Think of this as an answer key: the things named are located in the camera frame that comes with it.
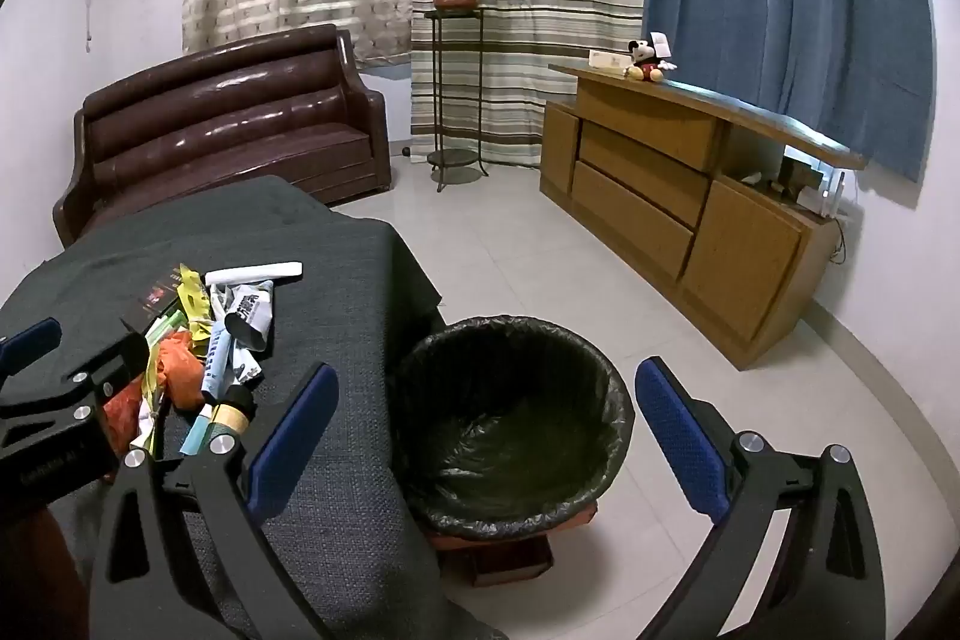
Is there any dark grey tablecloth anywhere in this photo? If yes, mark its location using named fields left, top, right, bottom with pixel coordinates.
left=0, top=175, right=443, bottom=640

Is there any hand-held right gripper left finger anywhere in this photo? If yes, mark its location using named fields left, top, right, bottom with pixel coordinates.
left=88, top=362, right=340, bottom=640

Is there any white plastic stick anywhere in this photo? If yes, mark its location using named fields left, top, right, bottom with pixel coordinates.
left=204, top=261, right=304, bottom=286

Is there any black metal plant stand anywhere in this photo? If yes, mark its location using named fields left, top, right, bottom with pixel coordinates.
left=424, top=6, right=488, bottom=193

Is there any white tube with blue print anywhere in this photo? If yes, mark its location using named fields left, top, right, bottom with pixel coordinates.
left=199, top=317, right=241, bottom=401

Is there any person's left forearm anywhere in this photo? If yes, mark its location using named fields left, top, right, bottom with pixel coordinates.
left=0, top=512, right=92, bottom=640

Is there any wooden cabinet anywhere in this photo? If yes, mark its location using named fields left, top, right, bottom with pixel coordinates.
left=540, top=61, right=867, bottom=371

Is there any tan bottle with black cap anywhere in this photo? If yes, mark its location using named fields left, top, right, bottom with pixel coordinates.
left=206, top=385, right=256, bottom=435

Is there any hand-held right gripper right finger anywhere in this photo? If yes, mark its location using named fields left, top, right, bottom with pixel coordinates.
left=634, top=355, right=890, bottom=640

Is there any yellow wrapper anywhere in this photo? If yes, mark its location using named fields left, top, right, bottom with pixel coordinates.
left=174, top=263, right=215, bottom=341

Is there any dark small box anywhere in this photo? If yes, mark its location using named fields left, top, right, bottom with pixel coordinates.
left=780, top=156, right=815, bottom=195

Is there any grey white pouch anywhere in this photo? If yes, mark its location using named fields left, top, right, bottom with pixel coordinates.
left=210, top=281, right=275, bottom=352

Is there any red wrapper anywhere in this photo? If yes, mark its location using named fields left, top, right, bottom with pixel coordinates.
left=101, top=377, right=151, bottom=453

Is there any black power cable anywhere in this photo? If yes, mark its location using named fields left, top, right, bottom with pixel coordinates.
left=829, top=216, right=856, bottom=266

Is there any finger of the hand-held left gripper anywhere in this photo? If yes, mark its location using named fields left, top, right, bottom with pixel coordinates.
left=0, top=332, right=151, bottom=429
left=0, top=317, right=62, bottom=378

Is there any teal tube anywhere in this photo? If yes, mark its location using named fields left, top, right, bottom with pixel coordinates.
left=178, top=404, right=218, bottom=457

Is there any mouse plush toy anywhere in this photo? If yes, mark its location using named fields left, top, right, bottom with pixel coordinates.
left=626, top=38, right=678, bottom=84

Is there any orange plastic bag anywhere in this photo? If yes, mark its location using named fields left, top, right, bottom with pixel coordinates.
left=154, top=329, right=207, bottom=408

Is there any brown wooden stool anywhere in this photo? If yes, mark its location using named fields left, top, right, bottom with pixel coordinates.
left=427, top=497, right=601, bottom=588

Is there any bin with black bag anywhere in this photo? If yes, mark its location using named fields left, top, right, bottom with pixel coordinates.
left=394, top=314, right=637, bottom=542

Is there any brown leather sofa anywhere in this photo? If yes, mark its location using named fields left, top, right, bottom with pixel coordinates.
left=52, top=23, right=391, bottom=247

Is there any white router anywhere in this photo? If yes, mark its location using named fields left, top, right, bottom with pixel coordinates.
left=802, top=171, right=848, bottom=217

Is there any striped curtain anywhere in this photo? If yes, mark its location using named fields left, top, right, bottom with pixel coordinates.
left=409, top=0, right=647, bottom=167

